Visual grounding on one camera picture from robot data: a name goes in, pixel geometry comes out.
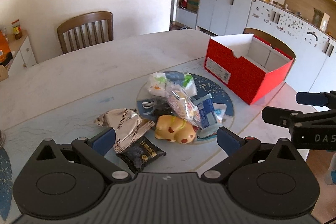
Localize brown wooden chair far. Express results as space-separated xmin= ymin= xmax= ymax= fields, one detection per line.
xmin=56 ymin=11 xmax=114 ymax=54

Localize clear bread snack bag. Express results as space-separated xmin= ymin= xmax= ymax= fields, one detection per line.
xmin=165 ymin=83 xmax=201 ymax=127

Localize white wall cabinet unit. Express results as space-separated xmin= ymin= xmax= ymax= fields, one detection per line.
xmin=192 ymin=0 xmax=335 ymax=93

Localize white sideboard cabinet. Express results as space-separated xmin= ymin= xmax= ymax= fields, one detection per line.
xmin=4 ymin=30 xmax=37 ymax=76

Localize brown wooden chair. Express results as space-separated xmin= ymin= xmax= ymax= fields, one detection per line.
xmin=243 ymin=28 xmax=296 ymax=60
xmin=56 ymin=11 xmax=114 ymax=54

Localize silver foil snack bag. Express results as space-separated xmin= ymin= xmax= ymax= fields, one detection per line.
xmin=94 ymin=109 xmax=155 ymax=153

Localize clear bag black seeds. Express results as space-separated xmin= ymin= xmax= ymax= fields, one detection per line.
xmin=142 ymin=99 xmax=174 ymax=117

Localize red lid jar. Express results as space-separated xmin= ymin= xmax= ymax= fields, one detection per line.
xmin=11 ymin=19 xmax=23 ymax=40

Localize blue wafer packet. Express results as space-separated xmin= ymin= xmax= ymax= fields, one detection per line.
xmin=193 ymin=93 xmax=227 ymax=129

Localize brown wooden chair right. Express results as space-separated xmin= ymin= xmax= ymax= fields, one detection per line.
xmin=243 ymin=28 xmax=296 ymax=60

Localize red cardboard shoe box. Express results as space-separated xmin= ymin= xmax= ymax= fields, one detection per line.
xmin=204 ymin=34 xmax=295 ymax=105

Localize yellow squishy pig toy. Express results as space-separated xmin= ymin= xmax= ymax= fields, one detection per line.
xmin=155 ymin=115 xmax=199 ymax=144

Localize white tissue pack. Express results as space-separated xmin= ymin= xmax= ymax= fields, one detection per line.
xmin=146 ymin=71 xmax=198 ymax=97

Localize white usb cable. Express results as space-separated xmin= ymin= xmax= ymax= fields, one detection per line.
xmin=140 ymin=99 xmax=156 ymax=110

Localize black sesame snack packet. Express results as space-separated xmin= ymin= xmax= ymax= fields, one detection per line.
xmin=117 ymin=136 xmax=166 ymax=174

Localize orange snack bag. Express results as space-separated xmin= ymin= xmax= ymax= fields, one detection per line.
xmin=0 ymin=31 xmax=13 ymax=67

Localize blue gloved right hand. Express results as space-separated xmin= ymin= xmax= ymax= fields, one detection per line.
xmin=325 ymin=170 xmax=336 ymax=185

